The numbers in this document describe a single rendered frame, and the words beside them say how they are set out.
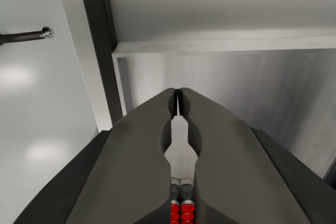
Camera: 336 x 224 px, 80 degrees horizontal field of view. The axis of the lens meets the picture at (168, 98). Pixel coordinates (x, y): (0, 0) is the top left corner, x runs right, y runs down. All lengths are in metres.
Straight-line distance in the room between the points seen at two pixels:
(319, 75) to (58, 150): 1.74
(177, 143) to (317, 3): 0.22
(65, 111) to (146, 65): 1.33
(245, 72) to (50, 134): 1.60
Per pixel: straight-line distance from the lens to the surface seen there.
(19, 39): 1.26
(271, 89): 0.27
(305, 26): 0.25
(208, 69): 0.23
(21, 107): 1.67
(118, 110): 0.24
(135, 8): 0.22
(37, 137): 1.81
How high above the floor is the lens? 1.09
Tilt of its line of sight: 57 degrees down
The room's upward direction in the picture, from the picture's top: 179 degrees counter-clockwise
